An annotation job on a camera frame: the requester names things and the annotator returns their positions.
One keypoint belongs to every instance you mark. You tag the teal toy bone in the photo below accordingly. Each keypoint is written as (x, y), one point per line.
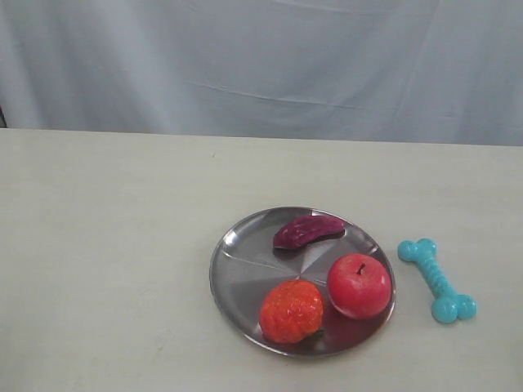
(448, 305)

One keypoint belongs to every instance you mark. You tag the purple toy sweet potato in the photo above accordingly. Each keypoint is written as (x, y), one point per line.
(306, 229)

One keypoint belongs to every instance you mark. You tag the round stainless steel plate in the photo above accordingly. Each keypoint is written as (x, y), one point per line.
(245, 267)

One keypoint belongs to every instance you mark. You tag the orange-red toy strawberry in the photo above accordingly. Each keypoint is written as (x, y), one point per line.
(291, 312)

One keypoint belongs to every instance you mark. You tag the red apple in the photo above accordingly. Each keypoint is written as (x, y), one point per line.
(359, 286)

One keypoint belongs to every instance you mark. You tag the white backdrop cloth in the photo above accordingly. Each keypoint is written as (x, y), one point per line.
(416, 71)

